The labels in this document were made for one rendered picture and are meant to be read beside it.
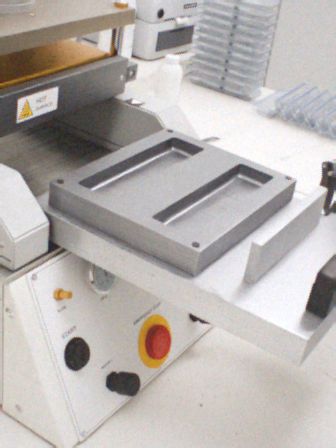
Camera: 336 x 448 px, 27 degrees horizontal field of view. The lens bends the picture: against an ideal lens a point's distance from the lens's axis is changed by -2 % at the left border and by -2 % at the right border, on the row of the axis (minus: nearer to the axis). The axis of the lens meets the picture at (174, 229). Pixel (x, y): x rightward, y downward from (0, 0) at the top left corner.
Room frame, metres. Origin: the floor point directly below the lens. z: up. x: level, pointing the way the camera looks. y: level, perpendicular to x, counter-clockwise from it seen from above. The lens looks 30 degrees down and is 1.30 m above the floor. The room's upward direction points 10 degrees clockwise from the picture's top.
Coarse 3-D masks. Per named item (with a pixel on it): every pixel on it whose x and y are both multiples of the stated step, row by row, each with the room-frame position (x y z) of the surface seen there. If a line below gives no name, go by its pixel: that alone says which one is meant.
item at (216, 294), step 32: (320, 192) 0.63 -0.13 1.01; (64, 224) 0.56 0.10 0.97; (288, 224) 0.55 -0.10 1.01; (320, 224) 0.64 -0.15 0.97; (96, 256) 0.54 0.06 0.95; (128, 256) 0.52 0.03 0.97; (224, 256) 0.54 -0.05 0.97; (256, 256) 0.51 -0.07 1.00; (288, 256) 0.56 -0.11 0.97; (320, 256) 0.57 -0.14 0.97; (160, 288) 0.51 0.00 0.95; (192, 288) 0.49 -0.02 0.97; (224, 288) 0.49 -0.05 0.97; (256, 288) 0.50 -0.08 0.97; (288, 288) 0.51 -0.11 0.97; (224, 320) 0.48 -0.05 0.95; (256, 320) 0.46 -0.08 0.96; (288, 320) 0.46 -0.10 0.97; (320, 320) 0.47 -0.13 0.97; (288, 352) 0.45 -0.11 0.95
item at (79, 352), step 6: (78, 342) 0.54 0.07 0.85; (84, 342) 0.54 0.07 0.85; (72, 348) 0.53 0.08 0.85; (78, 348) 0.53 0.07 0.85; (84, 348) 0.54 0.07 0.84; (72, 354) 0.52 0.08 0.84; (78, 354) 0.53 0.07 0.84; (84, 354) 0.53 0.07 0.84; (72, 360) 0.52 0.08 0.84; (78, 360) 0.52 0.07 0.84; (84, 360) 0.53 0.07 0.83; (78, 366) 0.52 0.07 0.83; (84, 366) 0.53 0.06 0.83
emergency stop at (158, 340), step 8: (152, 328) 0.63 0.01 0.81; (160, 328) 0.63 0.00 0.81; (152, 336) 0.62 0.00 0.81; (160, 336) 0.63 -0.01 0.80; (168, 336) 0.64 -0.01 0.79; (152, 344) 0.61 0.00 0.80; (160, 344) 0.62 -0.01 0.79; (168, 344) 0.63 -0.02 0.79; (152, 352) 0.61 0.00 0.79; (160, 352) 0.62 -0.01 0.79
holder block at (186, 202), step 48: (144, 144) 0.70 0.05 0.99; (192, 144) 0.72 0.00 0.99; (96, 192) 0.58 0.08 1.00; (144, 192) 0.59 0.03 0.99; (192, 192) 0.61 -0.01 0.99; (240, 192) 0.65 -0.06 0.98; (288, 192) 0.66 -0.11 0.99; (144, 240) 0.53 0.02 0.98; (192, 240) 0.52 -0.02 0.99; (240, 240) 0.57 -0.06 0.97
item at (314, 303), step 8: (328, 264) 0.49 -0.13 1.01; (320, 272) 0.48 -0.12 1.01; (328, 272) 0.48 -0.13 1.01; (320, 280) 0.48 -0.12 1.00; (328, 280) 0.48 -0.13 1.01; (312, 288) 0.48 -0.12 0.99; (320, 288) 0.48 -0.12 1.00; (328, 288) 0.47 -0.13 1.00; (312, 296) 0.48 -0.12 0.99; (320, 296) 0.48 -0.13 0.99; (328, 296) 0.47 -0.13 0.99; (312, 304) 0.48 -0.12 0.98; (320, 304) 0.48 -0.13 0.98; (328, 304) 0.47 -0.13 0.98; (312, 312) 0.48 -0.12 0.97; (320, 312) 0.47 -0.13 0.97; (328, 312) 0.48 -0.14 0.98
